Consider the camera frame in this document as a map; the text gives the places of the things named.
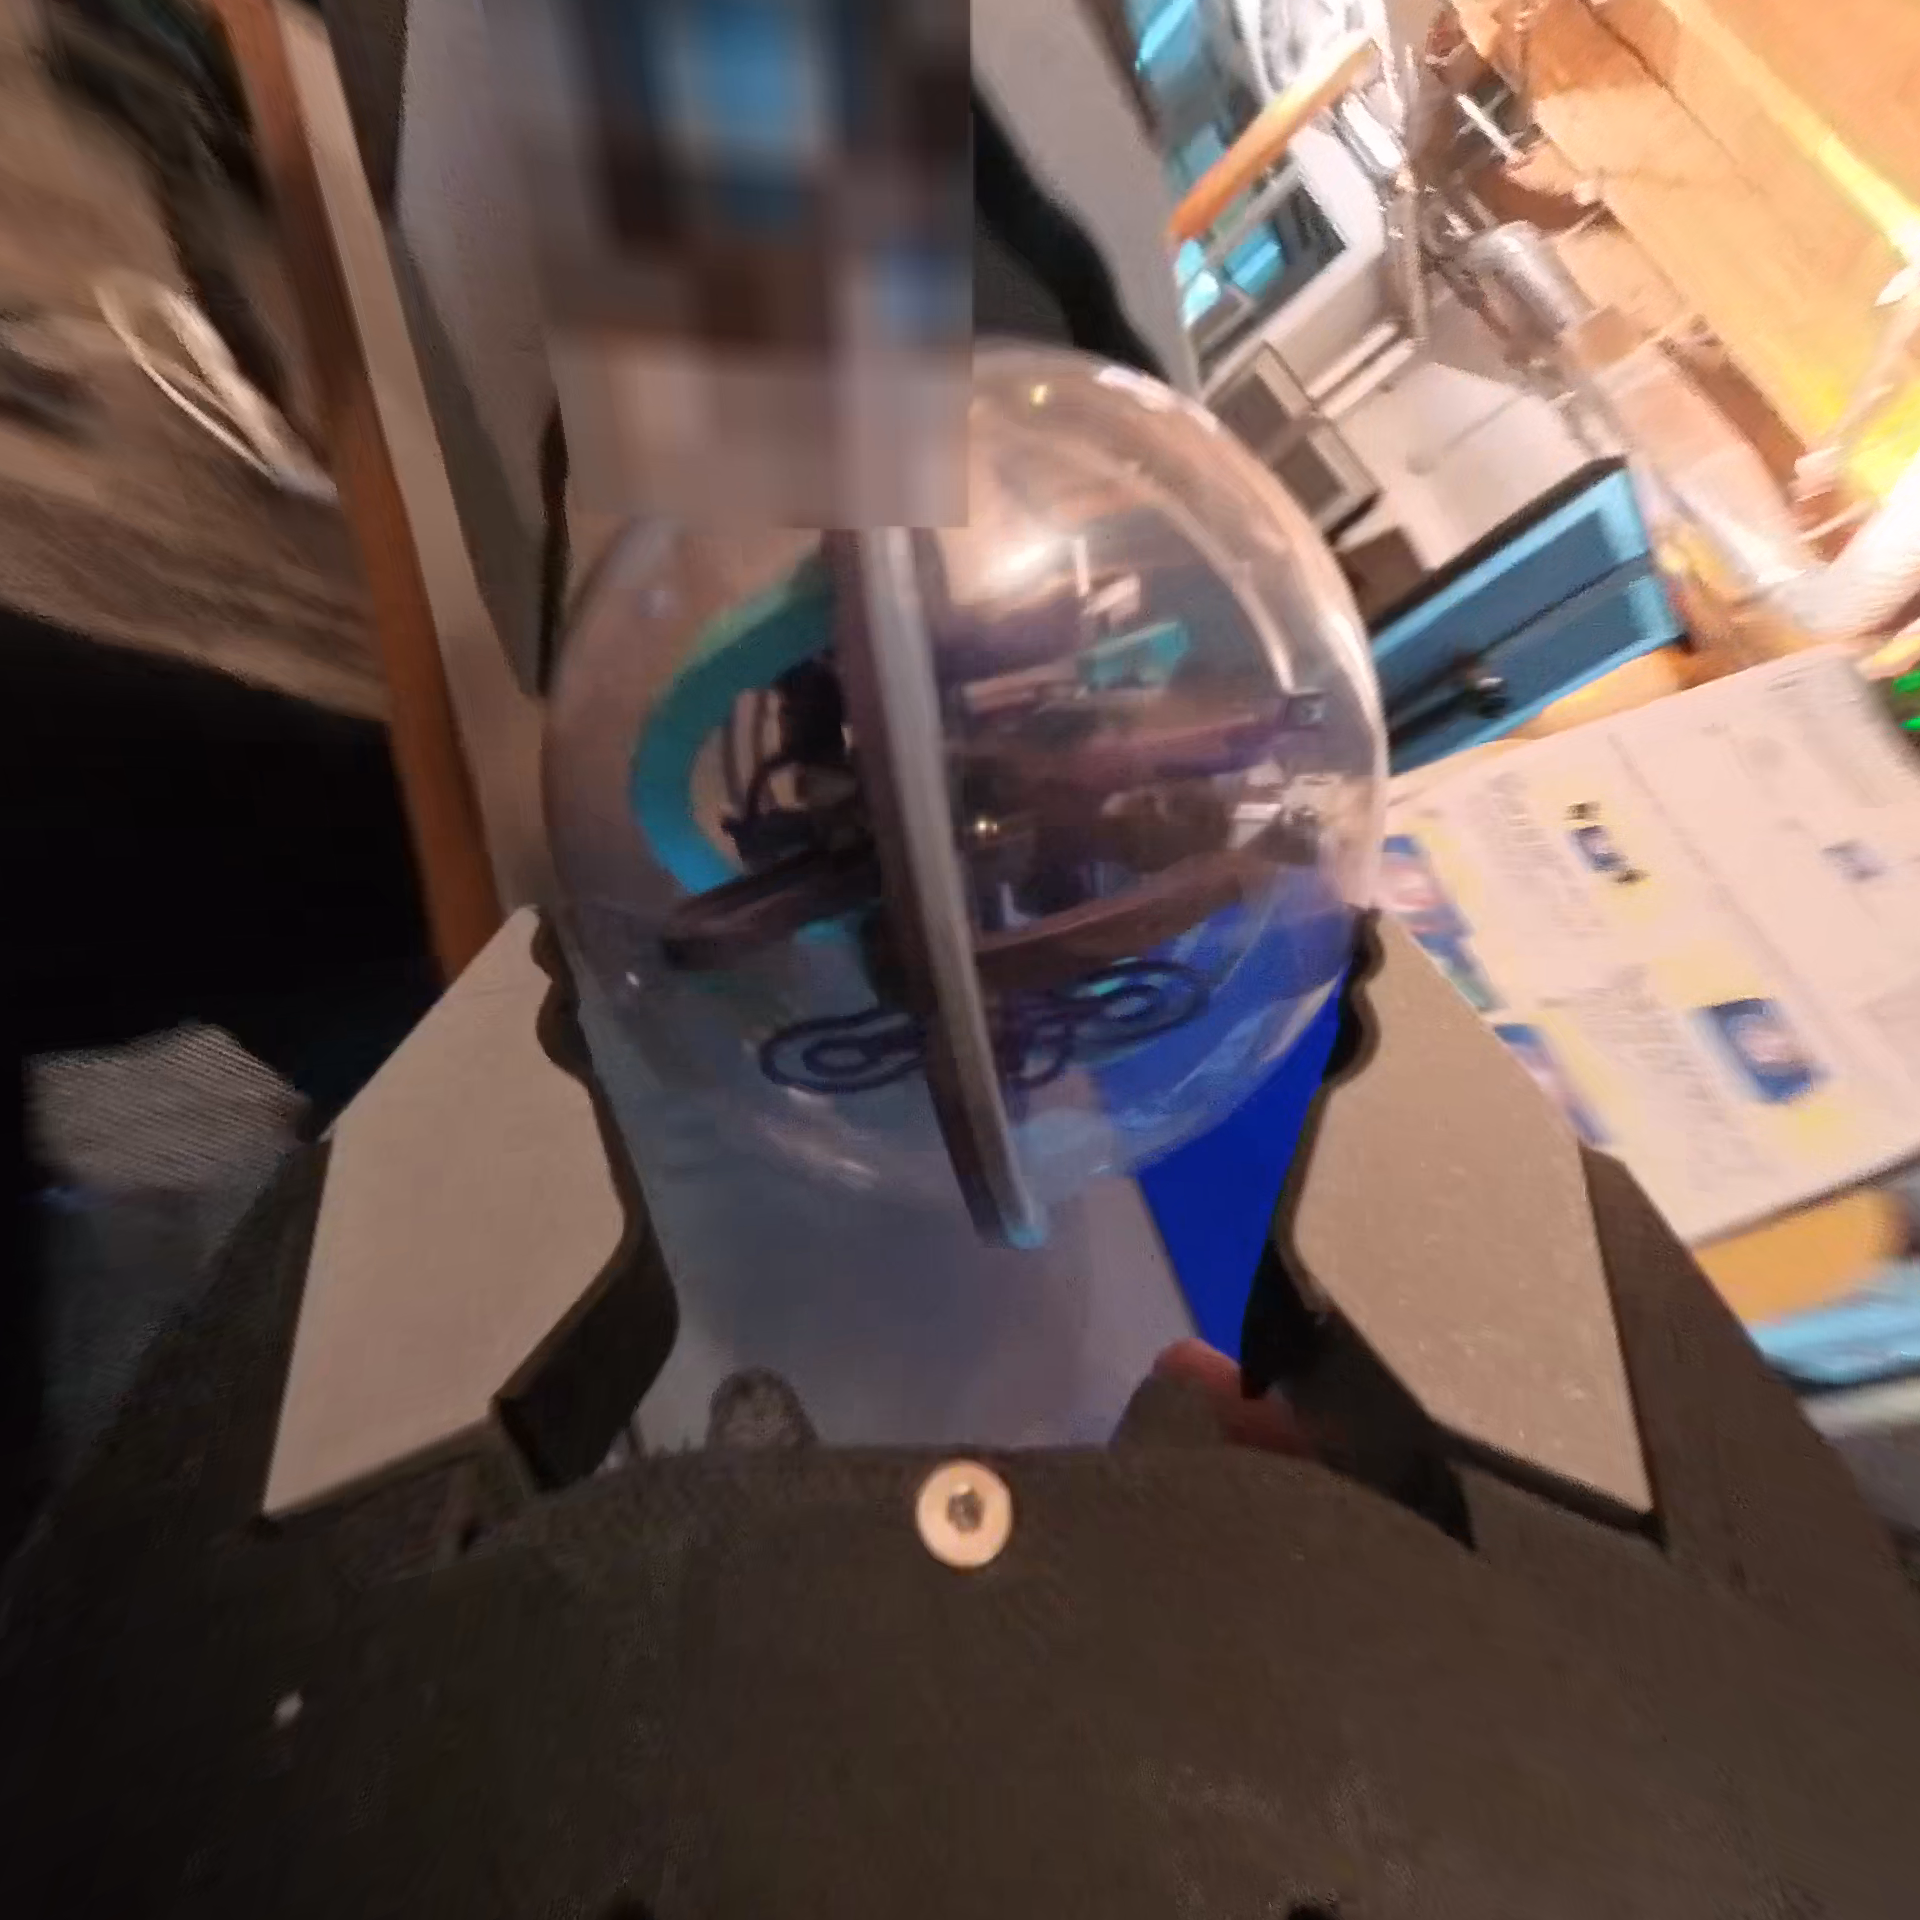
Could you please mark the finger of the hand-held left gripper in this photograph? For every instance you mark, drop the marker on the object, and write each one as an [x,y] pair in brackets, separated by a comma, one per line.
[472,300]
[1051,60]

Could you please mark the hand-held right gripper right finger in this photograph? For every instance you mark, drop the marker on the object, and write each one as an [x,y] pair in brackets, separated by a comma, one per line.
[1455,1245]

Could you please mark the blue case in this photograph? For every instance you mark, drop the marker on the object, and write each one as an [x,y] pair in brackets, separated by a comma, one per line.
[1531,615]

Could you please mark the clear maze ball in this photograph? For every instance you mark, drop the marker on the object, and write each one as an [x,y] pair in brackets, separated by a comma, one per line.
[1124,750]

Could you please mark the blue plastic bin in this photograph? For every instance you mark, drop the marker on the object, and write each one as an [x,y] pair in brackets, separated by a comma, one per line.
[1208,1245]

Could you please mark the printed instruction sheet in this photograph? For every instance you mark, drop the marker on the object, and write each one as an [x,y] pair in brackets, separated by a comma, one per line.
[1694,900]

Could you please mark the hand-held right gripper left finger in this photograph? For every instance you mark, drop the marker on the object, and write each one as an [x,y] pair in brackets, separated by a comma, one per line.
[451,1245]

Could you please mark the person's right hand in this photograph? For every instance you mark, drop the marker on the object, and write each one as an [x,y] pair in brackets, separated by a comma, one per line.
[1200,1369]

